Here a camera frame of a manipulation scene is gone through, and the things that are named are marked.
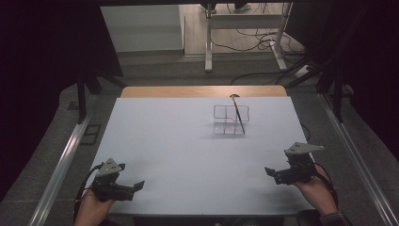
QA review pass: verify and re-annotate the black metal stand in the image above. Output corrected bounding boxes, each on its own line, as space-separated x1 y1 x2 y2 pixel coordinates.
75 70 127 124
283 53 347 123

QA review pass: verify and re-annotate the person's right hand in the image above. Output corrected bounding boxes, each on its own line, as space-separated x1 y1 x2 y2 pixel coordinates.
293 165 339 218

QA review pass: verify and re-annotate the tangle of black floor cables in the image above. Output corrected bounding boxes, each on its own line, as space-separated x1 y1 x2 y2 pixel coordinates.
209 3 306 55

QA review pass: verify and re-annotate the thin black table cable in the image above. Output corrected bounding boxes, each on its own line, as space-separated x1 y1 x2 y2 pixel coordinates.
300 122 311 143

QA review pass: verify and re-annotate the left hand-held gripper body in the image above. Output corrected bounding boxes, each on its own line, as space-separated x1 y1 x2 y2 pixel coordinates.
89 157 136 202

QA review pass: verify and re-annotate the dark curtain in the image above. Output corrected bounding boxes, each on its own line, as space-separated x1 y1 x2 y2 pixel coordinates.
0 0 124 202
284 0 399 159

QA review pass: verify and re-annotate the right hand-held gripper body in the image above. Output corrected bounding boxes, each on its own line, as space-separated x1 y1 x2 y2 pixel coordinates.
273 141 326 186

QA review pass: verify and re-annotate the white metal desk frame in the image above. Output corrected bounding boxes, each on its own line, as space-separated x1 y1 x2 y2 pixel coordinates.
204 2 295 73

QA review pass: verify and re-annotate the white background panel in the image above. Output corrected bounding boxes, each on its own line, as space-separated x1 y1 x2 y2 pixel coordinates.
100 4 184 53

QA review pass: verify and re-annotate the aluminium rail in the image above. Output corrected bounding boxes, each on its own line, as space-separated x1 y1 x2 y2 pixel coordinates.
27 113 94 226
317 92 399 226

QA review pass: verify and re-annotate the white table mat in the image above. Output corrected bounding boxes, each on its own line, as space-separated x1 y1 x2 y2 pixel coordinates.
90 96 316 218

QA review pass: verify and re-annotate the makeup brush with black handle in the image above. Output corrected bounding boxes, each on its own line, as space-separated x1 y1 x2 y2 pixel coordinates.
229 93 247 136

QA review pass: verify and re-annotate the white power strip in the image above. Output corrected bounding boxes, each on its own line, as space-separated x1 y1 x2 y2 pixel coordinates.
295 64 313 78

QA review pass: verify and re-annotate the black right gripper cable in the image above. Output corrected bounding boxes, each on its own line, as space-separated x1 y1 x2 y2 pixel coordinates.
313 162 341 211

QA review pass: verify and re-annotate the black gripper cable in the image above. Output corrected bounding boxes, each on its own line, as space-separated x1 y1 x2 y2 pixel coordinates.
72 163 104 226
313 162 341 211

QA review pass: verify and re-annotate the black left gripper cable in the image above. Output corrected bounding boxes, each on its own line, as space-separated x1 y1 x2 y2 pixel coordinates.
72 163 104 226

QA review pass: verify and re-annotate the long black floor cable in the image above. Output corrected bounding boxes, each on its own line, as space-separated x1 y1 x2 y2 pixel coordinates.
230 71 285 86

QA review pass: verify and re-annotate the person's left hand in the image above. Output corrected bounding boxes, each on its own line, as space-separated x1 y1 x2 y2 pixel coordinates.
73 186 116 226

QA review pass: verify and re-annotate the clear acrylic organizer box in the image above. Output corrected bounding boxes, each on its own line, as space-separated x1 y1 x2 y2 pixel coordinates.
213 105 251 136

